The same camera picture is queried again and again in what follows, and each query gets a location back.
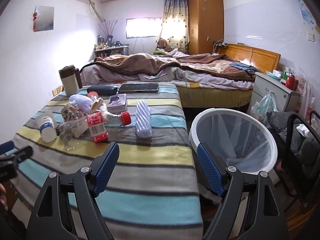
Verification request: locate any white round trash bin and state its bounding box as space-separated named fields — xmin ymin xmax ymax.
xmin=189 ymin=108 xmax=278 ymax=174

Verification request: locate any patterned window curtain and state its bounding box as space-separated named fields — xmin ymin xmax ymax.
xmin=158 ymin=0 xmax=189 ymax=52

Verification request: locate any brown teddy bear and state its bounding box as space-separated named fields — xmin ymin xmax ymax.
xmin=157 ymin=38 xmax=172 ymax=52

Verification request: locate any purple milk carton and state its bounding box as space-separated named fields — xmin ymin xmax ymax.
xmin=107 ymin=94 xmax=127 ymax=114

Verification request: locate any bed with wooden headboard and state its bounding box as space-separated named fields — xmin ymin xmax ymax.
xmin=80 ymin=44 xmax=280 ymax=108

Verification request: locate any brown fleece blanket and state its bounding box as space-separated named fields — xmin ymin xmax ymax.
xmin=94 ymin=53 xmax=255 ymax=82

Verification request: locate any dried branch decoration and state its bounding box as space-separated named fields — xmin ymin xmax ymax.
xmin=98 ymin=19 xmax=118 ymax=40

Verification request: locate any green printed plastic bag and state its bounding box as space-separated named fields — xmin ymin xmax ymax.
xmin=250 ymin=92 xmax=278 ymax=128

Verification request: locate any white bedside cabinet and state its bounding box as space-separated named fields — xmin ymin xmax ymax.
xmin=247 ymin=73 xmax=301 ymax=114

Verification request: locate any crumpled clear plastic bottle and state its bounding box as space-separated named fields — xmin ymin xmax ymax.
xmin=56 ymin=118 xmax=88 ymax=151

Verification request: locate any white plastic medicine bottle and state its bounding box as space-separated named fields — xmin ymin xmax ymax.
xmin=37 ymin=111 xmax=57 ymax=143

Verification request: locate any white red plastic bag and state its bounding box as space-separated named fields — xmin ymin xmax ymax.
xmin=296 ymin=81 xmax=316 ymax=121

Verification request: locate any folded blue cloth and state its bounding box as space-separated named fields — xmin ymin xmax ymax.
xmin=229 ymin=62 xmax=260 ymax=75

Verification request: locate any black chair with clothes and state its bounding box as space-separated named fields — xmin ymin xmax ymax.
xmin=266 ymin=112 xmax=319 ymax=205

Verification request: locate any striped fleece table cloth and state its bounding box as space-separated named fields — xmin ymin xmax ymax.
xmin=5 ymin=83 xmax=203 ymax=239

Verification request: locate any cream paper bag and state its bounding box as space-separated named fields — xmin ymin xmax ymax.
xmin=90 ymin=98 xmax=117 ymax=124

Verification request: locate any person's left hand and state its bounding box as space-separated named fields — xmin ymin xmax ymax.
xmin=0 ymin=184 xmax=8 ymax=211

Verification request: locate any clear cola bottle red cap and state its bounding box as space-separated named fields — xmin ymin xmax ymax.
xmin=85 ymin=111 xmax=131 ymax=143

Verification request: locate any patterned paper cup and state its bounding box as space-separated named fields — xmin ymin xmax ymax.
xmin=61 ymin=102 xmax=85 ymax=125

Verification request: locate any wooden wardrobe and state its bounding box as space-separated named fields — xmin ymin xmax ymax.
xmin=188 ymin=0 xmax=225 ymax=55

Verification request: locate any wall calendar poster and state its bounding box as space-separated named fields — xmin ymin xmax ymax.
xmin=33 ymin=5 xmax=54 ymax=32

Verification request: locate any brown and cream thermos mug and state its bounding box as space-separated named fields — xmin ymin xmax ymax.
xmin=59 ymin=65 xmax=82 ymax=96

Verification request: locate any dark blue glasses case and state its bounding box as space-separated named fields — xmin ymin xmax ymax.
xmin=87 ymin=85 xmax=118 ymax=96

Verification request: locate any cluttered white shelf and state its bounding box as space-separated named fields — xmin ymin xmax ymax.
xmin=94 ymin=35 xmax=129 ymax=58

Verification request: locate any red jar on cabinet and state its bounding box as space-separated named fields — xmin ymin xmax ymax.
xmin=285 ymin=75 xmax=296 ymax=90

